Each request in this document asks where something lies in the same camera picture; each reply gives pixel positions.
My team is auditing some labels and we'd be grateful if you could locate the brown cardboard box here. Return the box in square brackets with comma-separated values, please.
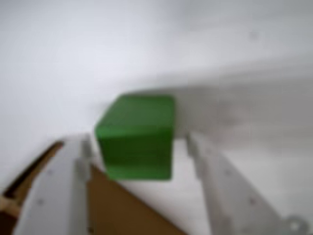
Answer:
[0, 141, 187, 235]

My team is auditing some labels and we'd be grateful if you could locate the green cube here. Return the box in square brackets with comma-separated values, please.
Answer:
[94, 94, 176, 182]

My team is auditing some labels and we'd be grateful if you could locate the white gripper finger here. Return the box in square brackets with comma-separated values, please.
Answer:
[186, 133, 311, 235]
[12, 133, 93, 235]

